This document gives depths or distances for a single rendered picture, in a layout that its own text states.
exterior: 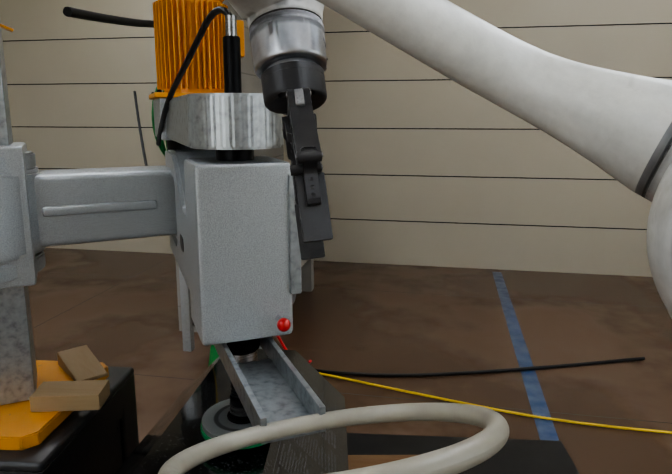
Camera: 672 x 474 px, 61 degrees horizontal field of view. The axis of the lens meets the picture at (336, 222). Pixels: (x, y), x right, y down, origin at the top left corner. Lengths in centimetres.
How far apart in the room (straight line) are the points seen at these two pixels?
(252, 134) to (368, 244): 520
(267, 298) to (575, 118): 96
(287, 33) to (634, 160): 38
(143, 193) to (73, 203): 21
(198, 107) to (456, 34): 83
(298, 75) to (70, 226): 135
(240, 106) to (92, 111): 620
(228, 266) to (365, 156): 501
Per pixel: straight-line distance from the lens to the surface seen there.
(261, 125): 127
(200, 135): 129
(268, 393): 125
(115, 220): 192
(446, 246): 634
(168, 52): 197
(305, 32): 68
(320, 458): 173
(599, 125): 53
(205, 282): 132
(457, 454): 70
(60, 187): 190
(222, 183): 128
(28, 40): 790
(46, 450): 187
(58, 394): 195
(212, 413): 161
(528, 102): 55
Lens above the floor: 165
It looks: 11 degrees down
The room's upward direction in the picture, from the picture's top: straight up
